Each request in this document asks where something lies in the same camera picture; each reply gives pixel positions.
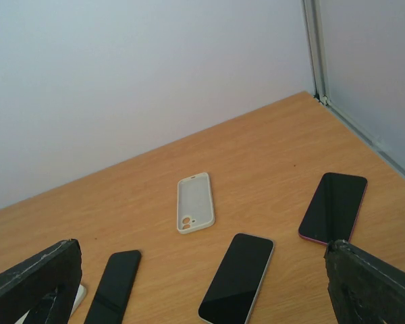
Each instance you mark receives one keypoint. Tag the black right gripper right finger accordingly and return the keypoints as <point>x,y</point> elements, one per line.
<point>363,288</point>

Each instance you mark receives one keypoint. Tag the black phone silver edge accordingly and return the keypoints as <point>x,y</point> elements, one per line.
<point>233,291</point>

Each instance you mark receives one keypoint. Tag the black phone dark edge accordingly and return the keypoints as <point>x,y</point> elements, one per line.
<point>114,289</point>

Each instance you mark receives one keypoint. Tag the white phone case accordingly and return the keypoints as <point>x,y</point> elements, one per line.
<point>195,208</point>
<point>81,293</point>

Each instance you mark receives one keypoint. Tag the aluminium corner post right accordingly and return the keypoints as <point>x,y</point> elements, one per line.
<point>357,50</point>

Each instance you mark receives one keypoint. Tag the black phone pink edge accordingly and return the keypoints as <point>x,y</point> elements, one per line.
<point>333,209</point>

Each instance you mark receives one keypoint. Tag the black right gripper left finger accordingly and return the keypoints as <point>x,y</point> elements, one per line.
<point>44,286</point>

